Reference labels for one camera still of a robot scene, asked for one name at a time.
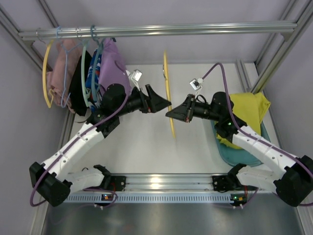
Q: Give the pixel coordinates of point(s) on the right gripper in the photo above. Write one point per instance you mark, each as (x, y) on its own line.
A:
(190, 108)

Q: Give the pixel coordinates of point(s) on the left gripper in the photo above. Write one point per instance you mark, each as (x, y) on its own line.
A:
(147, 102)

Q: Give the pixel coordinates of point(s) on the yellow hanger with trousers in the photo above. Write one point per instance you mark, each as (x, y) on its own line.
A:
(167, 87)

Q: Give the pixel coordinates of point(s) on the yellow trousers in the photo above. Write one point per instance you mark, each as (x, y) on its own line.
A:
(250, 108)

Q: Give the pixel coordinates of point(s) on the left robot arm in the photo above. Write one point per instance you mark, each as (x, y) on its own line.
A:
(53, 179)

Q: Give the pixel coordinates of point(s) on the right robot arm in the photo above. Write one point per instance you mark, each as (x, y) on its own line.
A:
(289, 177)

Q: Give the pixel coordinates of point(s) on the mint green hanger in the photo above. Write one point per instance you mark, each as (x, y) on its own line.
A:
(84, 91)

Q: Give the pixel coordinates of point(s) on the teal blue hanger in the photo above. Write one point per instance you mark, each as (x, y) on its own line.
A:
(99, 49)

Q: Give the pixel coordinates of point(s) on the light blue hanger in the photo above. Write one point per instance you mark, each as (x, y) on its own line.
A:
(67, 52)

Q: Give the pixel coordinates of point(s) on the empty yellow hanger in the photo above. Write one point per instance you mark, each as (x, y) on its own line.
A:
(48, 98)

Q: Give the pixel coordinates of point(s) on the purple garment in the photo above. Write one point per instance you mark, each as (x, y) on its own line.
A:
(113, 68)

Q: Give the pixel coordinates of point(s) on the blue patterned garment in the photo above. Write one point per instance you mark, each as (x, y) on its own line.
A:
(93, 105)

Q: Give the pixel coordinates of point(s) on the teal plastic bin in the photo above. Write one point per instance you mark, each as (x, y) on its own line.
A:
(234, 156)

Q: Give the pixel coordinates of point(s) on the black garment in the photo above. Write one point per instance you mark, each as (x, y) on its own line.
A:
(75, 92)

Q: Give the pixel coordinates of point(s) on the pink garment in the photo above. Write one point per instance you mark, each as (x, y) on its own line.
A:
(55, 77)

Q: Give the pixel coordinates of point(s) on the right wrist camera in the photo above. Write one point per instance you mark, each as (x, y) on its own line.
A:
(196, 84)

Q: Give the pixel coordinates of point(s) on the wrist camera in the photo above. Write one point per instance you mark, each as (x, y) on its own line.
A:
(196, 84)
(134, 77)

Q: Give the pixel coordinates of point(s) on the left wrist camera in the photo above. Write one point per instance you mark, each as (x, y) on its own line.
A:
(134, 77)

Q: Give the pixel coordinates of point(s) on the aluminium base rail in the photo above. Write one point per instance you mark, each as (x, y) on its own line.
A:
(151, 183)

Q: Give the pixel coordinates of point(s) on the slotted cable duct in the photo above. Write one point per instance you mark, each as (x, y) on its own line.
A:
(223, 198)

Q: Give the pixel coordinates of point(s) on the aluminium hanging rail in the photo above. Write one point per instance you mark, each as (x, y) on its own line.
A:
(158, 30)

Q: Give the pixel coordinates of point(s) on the right frame post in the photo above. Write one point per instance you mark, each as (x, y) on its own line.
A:
(267, 67)

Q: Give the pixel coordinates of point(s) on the frame post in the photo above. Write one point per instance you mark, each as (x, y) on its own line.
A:
(11, 27)
(267, 67)

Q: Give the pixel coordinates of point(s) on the left frame post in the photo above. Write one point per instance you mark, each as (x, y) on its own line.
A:
(11, 27)

